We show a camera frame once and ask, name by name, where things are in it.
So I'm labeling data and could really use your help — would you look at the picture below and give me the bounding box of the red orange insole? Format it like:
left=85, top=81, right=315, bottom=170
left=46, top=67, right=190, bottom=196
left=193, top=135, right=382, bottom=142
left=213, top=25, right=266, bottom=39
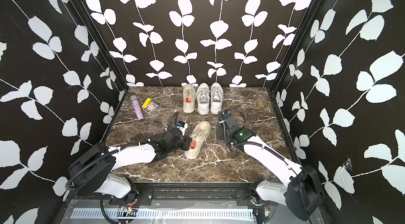
left=189, top=140, right=197, bottom=149

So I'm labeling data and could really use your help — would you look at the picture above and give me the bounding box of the yellow wedge block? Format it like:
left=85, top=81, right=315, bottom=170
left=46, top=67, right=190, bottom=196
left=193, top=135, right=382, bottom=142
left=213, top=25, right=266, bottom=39
left=142, top=98, right=152, bottom=109

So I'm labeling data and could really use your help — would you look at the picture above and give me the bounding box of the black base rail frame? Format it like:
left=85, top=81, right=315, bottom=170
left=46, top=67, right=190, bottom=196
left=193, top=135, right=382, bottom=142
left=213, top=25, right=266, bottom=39
left=63, top=182, right=323, bottom=207

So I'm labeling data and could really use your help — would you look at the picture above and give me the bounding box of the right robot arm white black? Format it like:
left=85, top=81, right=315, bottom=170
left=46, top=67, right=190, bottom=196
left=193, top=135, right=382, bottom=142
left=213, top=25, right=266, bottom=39
left=217, top=110, right=325, bottom=221

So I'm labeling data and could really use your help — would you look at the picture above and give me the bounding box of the white slotted cable duct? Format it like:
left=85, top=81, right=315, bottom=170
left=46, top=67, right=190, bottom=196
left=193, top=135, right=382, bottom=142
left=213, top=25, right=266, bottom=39
left=69, top=208, right=255, bottom=221

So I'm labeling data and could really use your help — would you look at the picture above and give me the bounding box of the purple glitter tube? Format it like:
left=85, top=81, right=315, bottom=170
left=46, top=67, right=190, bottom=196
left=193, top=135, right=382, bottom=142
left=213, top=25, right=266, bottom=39
left=130, top=95, right=143, bottom=120

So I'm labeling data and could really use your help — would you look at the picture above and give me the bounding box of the white sneaker right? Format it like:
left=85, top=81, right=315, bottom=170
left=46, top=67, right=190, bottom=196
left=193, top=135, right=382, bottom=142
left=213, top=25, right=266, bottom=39
left=211, top=82, right=224, bottom=114

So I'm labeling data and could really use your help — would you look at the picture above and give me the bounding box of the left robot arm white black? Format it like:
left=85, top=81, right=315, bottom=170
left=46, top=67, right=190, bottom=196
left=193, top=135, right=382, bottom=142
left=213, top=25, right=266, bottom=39
left=65, top=127, right=192, bottom=202

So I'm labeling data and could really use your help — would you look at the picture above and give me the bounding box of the white sneaker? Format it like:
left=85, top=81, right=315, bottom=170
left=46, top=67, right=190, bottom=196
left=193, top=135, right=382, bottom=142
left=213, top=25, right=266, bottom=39
left=211, top=82, right=224, bottom=114
left=196, top=83, right=210, bottom=115

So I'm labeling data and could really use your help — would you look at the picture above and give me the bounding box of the white sneaker left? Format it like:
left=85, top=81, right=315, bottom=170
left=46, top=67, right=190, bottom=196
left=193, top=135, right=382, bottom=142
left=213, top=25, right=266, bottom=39
left=196, top=83, right=210, bottom=115

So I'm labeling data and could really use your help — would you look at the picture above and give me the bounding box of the small purple card box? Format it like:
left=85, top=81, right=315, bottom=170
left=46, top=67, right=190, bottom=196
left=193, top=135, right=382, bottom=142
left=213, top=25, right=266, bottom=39
left=143, top=101, right=158, bottom=114

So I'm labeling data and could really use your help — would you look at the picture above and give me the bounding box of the beige sneaker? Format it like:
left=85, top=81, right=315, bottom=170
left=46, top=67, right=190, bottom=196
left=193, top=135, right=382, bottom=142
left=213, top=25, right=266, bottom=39
left=182, top=84, right=196, bottom=113
left=185, top=121, right=212, bottom=159

